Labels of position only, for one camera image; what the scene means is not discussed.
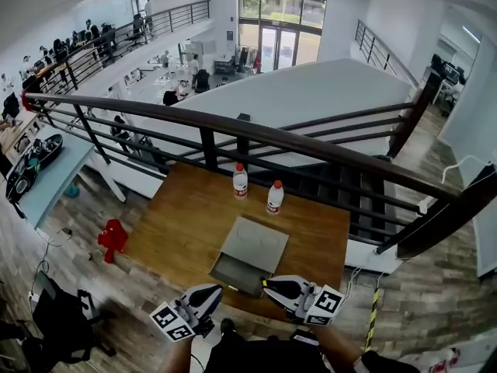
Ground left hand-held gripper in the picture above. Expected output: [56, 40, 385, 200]
[149, 284, 224, 343]

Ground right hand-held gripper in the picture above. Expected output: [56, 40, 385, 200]
[262, 274, 346, 327]

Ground grey drawer box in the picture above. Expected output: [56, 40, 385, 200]
[208, 215, 290, 298]

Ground person's right forearm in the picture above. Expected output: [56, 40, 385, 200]
[310, 324, 364, 373]

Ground person's left forearm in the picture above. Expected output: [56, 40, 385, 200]
[158, 336, 193, 373]

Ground yellow black striped tape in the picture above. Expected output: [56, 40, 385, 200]
[364, 288, 380, 351]

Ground person's black shirt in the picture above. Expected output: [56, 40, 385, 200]
[203, 332, 420, 373]

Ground wooden table with black legs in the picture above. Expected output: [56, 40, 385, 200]
[123, 162, 352, 323]

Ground clear water bottle red cap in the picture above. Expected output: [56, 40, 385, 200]
[266, 180, 285, 216]
[232, 162, 249, 200]

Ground black office chair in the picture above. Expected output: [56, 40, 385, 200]
[23, 270, 117, 367]

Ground white bag with red print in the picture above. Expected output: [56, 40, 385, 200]
[399, 347, 463, 373]

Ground dark metal railing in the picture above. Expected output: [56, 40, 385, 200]
[25, 92, 497, 260]

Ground light blue table white legs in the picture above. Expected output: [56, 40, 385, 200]
[17, 128, 127, 231]

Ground open black case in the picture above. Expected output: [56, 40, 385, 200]
[5, 133, 64, 204]

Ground short balcony railing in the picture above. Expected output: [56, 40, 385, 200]
[354, 19, 420, 89]

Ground long balcony railing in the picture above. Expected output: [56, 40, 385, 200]
[23, 0, 211, 96]

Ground glass entrance doors and windows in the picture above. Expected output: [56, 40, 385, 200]
[237, 0, 329, 73]

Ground white floor cable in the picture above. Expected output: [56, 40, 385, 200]
[343, 266, 364, 306]

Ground white hanging cable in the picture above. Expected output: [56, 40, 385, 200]
[441, 154, 494, 184]

